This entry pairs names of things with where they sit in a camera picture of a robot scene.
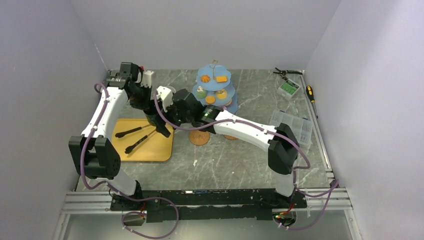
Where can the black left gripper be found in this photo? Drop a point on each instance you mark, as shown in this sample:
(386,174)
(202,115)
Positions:
(145,105)

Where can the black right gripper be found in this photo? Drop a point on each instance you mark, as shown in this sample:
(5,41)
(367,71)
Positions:
(162,118)

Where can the yellow serving tray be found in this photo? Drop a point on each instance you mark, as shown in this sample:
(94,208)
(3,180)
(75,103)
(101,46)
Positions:
(157,148)

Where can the woven rattan coaster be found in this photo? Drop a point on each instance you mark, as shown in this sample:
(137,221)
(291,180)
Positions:
(229,137)
(198,137)

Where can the black metal serving tongs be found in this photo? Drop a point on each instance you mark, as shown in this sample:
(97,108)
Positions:
(130,135)

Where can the green cupcake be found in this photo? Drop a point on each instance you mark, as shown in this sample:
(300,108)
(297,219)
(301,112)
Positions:
(200,92)

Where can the round brown cookie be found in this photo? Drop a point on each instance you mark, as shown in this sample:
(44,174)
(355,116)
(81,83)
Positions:
(210,99)

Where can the orange striped round cookie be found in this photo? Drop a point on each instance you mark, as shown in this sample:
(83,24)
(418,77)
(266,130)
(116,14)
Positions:
(205,79)

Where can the blue three-tier cake stand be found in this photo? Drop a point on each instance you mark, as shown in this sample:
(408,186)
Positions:
(214,70)

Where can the yellow cupcake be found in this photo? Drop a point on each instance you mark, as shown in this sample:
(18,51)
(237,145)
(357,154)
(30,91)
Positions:
(221,94)

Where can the square cracker biscuit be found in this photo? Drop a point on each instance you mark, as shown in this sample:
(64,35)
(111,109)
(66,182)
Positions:
(221,79)

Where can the dark green mug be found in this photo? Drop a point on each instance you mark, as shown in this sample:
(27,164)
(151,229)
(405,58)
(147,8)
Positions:
(153,119)

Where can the white and blue mug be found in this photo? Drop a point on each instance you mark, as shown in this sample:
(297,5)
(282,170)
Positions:
(170,88)

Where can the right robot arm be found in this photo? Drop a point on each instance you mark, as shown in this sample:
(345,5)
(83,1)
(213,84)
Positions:
(279,143)

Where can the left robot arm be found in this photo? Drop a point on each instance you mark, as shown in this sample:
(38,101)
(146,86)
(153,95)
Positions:
(95,158)

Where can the black pliers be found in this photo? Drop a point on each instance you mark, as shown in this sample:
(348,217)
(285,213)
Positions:
(283,73)

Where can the green and white box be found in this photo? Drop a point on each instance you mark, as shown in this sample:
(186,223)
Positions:
(288,89)

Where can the clear plastic compartment box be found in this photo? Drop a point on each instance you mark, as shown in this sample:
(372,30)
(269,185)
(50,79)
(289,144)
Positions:
(301,127)

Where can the yellow black screwdriver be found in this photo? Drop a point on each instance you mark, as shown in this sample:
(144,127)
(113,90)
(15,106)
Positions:
(311,98)

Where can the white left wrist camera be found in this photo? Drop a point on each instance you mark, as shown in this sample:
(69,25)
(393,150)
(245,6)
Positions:
(147,78)

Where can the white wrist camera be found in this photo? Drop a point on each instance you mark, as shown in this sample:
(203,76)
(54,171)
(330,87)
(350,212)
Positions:
(147,78)
(166,97)

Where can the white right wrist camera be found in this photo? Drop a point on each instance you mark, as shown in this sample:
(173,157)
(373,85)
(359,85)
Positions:
(166,97)

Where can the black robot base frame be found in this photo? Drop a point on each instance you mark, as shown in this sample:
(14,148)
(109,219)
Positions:
(200,204)

